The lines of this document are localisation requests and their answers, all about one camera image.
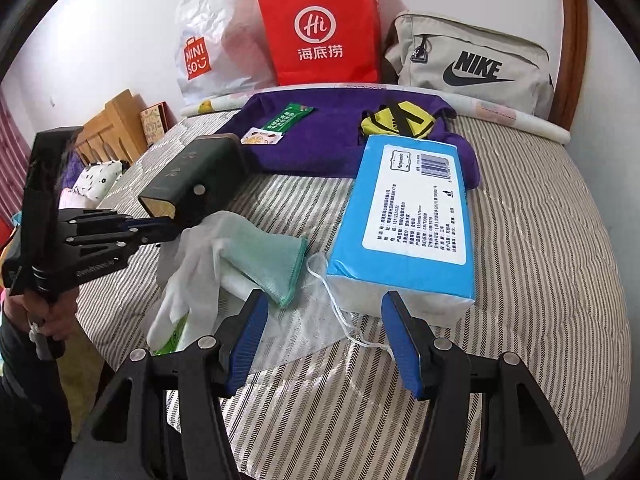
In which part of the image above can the red paper shopping bag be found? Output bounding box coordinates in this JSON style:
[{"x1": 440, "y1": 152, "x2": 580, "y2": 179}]
[{"x1": 255, "y1": 0, "x2": 383, "y2": 87}]

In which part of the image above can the blue tissue pack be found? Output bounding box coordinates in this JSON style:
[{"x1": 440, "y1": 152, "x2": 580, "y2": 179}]
[{"x1": 325, "y1": 134, "x2": 477, "y2": 321}]

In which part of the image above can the white plastic shopping bag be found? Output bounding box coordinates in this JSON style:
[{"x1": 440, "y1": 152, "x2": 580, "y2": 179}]
[{"x1": 174, "y1": 0, "x2": 278, "y2": 107}]

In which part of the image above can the wooden headboard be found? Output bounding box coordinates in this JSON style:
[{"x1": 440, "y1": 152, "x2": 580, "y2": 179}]
[{"x1": 75, "y1": 89, "x2": 148, "y2": 166}]

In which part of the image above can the striped mattress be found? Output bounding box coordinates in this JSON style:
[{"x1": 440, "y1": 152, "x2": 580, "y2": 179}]
[{"x1": 75, "y1": 110, "x2": 633, "y2": 480}]

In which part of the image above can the white glove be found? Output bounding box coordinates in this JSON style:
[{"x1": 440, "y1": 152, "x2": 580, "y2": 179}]
[{"x1": 146, "y1": 211, "x2": 251, "y2": 346}]

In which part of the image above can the yellow pouch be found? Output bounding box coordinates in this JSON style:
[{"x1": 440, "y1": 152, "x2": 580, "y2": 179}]
[{"x1": 359, "y1": 101, "x2": 435, "y2": 140}]

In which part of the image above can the purple plush toy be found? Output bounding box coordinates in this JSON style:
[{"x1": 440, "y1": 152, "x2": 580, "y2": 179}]
[{"x1": 62, "y1": 150, "x2": 86, "y2": 186}]

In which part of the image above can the pink striped curtain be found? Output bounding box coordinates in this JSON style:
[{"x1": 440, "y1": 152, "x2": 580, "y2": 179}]
[{"x1": 0, "y1": 85, "x2": 31, "y2": 221}]

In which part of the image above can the white dotted pillow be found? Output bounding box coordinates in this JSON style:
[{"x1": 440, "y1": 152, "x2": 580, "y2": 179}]
[{"x1": 72, "y1": 160, "x2": 126, "y2": 198}]

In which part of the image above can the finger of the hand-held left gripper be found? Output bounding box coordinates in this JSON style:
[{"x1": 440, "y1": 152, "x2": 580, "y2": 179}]
[
  {"x1": 56, "y1": 209, "x2": 177, "y2": 235},
  {"x1": 64, "y1": 229, "x2": 179, "y2": 262}
]

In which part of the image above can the white patterned paper roll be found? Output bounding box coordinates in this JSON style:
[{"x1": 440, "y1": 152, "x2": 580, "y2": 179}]
[{"x1": 180, "y1": 82, "x2": 571, "y2": 147}]

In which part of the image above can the dark green box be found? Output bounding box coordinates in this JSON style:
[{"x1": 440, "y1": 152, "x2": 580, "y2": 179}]
[{"x1": 137, "y1": 133, "x2": 249, "y2": 223}]

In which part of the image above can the patterned flat box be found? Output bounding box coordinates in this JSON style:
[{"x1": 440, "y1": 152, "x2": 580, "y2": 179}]
[{"x1": 139, "y1": 102, "x2": 173, "y2": 148}]

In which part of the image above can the grey waist bag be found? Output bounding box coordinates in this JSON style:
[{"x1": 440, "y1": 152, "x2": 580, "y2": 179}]
[{"x1": 382, "y1": 10, "x2": 556, "y2": 118}]

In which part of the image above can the green sachet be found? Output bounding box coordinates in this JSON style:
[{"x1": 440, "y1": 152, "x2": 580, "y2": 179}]
[{"x1": 265, "y1": 103, "x2": 317, "y2": 136}]

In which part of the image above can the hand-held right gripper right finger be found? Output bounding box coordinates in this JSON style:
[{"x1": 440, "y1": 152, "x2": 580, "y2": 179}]
[{"x1": 381, "y1": 290, "x2": 586, "y2": 480}]

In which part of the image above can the pale green mesh cloth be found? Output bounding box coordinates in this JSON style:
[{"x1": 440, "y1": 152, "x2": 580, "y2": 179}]
[{"x1": 220, "y1": 223, "x2": 309, "y2": 309}]

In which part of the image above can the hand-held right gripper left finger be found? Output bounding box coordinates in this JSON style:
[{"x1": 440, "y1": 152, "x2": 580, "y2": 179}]
[{"x1": 62, "y1": 289, "x2": 271, "y2": 480}]

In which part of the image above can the person's left hand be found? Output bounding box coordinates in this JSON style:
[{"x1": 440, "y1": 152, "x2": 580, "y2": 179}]
[{"x1": 2, "y1": 287, "x2": 78, "y2": 346}]

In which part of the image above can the person's left forearm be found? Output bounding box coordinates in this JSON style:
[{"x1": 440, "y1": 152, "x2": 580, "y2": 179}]
[{"x1": 0, "y1": 320, "x2": 76, "y2": 480}]

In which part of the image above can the brown wooden door frame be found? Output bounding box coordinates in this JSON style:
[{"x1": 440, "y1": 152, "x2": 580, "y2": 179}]
[{"x1": 550, "y1": 0, "x2": 590, "y2": 131}]

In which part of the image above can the purple cloth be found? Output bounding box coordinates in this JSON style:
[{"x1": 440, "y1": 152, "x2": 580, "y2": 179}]
[{"x1": 227, "y1": 85, "x2": 483, "y2": 191}]

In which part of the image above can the green wipes packet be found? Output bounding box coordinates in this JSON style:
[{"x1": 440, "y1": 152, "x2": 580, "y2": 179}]
[{"x1": 150, "y1": 310, "x2": 201, "y2": 356}]

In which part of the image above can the white orange printed sachet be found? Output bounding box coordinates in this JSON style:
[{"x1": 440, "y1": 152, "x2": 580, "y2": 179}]
[{"x1": 240, "y1": 126, "x2": 285, "y2": 147}]

